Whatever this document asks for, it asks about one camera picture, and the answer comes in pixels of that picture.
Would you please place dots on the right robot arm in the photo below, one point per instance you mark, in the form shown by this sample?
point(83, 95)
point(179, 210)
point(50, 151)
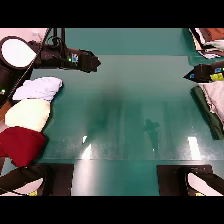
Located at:
point(206, 71)

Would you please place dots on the brown garment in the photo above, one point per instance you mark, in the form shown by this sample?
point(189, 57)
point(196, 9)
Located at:
point(213, 33)

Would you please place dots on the heap of clothes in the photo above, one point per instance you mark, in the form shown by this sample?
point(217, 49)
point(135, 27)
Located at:
point(213, 50)

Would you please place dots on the red garment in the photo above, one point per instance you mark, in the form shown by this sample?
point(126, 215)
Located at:
point(20, 145)

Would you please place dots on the pale lilac garment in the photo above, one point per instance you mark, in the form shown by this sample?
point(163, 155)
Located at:
point(39, 88)

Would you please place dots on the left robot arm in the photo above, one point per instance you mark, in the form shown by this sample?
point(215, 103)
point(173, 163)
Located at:
point(16, 52)

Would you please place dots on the white garment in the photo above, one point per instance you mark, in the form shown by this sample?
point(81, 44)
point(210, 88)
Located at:
point(215, 96)

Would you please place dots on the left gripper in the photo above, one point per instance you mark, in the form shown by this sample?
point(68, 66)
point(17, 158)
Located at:
point(88, 61)

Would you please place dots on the cream garment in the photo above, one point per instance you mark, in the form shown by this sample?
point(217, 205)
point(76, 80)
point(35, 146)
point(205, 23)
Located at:
point(28, 114)

